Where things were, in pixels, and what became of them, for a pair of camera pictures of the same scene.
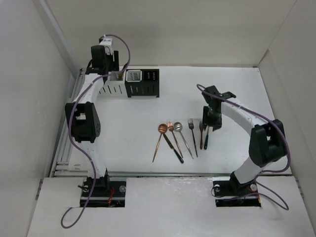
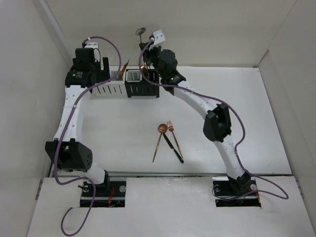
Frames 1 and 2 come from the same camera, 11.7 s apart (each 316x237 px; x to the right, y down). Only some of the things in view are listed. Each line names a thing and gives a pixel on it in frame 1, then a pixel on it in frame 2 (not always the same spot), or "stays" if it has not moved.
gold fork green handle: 206,139 to 144,70
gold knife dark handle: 178,156 stays
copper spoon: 162,129 stays
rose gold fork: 171,128 stays
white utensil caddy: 114,88 stays
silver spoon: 177,126 to 139,31
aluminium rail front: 165,173 stays
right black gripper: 217,124 to 147,52
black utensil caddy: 142,82 stays
